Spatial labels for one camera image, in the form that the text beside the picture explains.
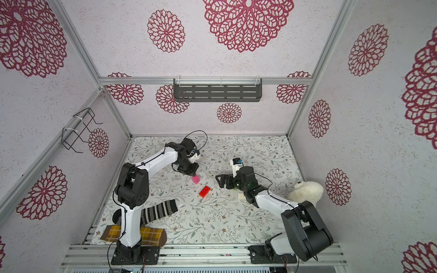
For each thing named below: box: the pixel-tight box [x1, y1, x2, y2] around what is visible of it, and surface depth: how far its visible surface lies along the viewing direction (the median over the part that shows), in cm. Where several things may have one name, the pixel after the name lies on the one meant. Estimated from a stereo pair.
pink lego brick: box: [191, 174, 201, 185], surface depth 98 cm
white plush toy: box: [287, 180, 324, 208], surface depth 74 cm
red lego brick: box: [199, 185, 212, 198], surface depth 94 cm
